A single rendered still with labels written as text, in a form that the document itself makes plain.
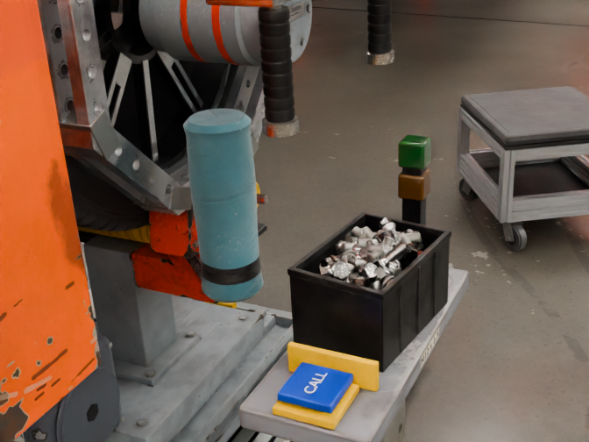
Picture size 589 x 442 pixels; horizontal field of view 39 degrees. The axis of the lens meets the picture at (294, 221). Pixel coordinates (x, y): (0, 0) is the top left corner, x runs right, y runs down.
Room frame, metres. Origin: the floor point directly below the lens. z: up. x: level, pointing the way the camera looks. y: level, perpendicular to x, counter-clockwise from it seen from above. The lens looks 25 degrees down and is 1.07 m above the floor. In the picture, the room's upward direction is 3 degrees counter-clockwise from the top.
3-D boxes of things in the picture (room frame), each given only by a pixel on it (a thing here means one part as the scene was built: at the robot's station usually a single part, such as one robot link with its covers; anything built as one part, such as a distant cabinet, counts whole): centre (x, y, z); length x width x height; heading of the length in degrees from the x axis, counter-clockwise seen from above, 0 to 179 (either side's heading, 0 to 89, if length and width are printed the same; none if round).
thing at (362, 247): (0.99, -0.10, 0.51); 0.20 x 0.14 x 0.13; 145
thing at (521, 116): (2.22, -0.71, 0.17); 0.43 x 0.36 x 0.34; 5
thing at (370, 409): (0.97, -0.09, 0.44); 0.43 x 0.17 x 0.03; 153
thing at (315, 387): (0.82, -0.01, 0.47); 0.07 x 0.07 x 0.02; 63
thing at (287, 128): (0.95, 0.01, 0.83); 0.04 x 0.04 x 0.16
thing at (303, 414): (0.82, -0.01, 0.46); 0.08 x 0.08 x 0.01; 63
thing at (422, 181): (1.15, -0.18, 0.59); 0.04 x 0.04 x 0.04; 63
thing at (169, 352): (1.29, 0.29, 0.32); 0.40 x 0.30 x 0.28; 153
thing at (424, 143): (1.15, -0.18, 0.64); 0.04 x 0.04 x 0.04; 63
